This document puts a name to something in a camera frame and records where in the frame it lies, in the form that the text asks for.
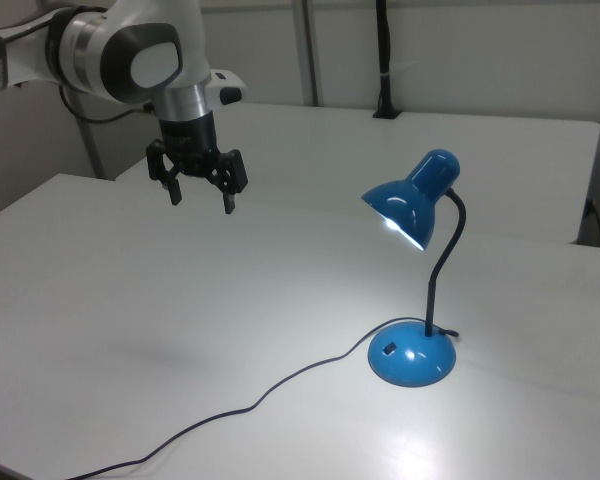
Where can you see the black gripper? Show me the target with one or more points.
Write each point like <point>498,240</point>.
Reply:
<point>187,137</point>

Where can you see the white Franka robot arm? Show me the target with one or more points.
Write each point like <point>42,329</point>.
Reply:
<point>100,45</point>

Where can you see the blue gooseneck desk lamp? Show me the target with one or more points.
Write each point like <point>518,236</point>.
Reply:
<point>410,205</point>

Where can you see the white desk with side panel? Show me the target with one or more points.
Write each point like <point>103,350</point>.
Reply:
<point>330,150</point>

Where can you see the black clamped pole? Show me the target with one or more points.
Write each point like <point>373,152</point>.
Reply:
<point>384,55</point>

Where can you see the grey partition frame post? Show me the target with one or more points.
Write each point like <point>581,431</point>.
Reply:
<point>91,150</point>
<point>310,50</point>

